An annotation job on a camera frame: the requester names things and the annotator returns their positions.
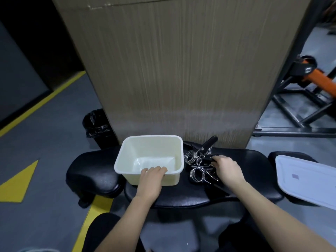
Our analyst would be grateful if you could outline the person's left hand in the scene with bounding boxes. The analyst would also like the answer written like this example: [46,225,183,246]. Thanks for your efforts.
[136,166,169,207]

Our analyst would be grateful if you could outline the person's right leg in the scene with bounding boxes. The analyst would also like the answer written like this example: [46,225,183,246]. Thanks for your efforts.
[217,220,290,252]

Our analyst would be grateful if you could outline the small black seat pad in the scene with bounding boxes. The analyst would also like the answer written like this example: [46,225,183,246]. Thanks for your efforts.
[66,148,126,200]

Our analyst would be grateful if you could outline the white plastic bin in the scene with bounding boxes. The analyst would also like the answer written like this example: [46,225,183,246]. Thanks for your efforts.
[114,135,184,186]

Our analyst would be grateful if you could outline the black trash bin with bag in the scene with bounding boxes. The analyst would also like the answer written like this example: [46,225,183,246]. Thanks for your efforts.
[83,108,117,150]

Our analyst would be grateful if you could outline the black steel gym frame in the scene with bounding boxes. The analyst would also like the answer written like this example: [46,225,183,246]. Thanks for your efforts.
[252,0,336,138]

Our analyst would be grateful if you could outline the wood-grain panel column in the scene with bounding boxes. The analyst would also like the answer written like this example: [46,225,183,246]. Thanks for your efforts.
[50,0,313,149]

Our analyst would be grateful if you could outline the white plastic lid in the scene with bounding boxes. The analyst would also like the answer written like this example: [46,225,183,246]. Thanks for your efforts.
[275,155,336,210]

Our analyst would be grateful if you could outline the spring collar with long handle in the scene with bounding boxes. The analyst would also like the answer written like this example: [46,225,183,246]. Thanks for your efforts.
[184,135,219,165]

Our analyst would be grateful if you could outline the black pad under lid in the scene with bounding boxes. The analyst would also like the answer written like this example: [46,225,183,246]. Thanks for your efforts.
[268,151,321,207]

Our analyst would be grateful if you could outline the person's left forearm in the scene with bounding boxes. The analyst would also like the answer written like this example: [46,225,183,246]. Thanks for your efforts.
[95,195,161,252]

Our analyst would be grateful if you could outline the long black bench pad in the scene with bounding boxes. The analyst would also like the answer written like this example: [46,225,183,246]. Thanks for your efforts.
[124,141,285,209]

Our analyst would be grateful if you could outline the person's right hand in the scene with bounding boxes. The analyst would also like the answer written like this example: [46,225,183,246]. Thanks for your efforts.
[211,155,247,193]

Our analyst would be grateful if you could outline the chrome spring collar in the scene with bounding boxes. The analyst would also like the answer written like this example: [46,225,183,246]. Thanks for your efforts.
[189,167,219,184]

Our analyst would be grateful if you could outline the person's right forearm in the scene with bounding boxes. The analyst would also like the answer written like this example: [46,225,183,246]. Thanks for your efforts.
[227,181,336,252]

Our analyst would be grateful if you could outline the spring collar with black grips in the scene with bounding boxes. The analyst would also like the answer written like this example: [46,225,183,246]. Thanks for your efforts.
[197,154,217,169]

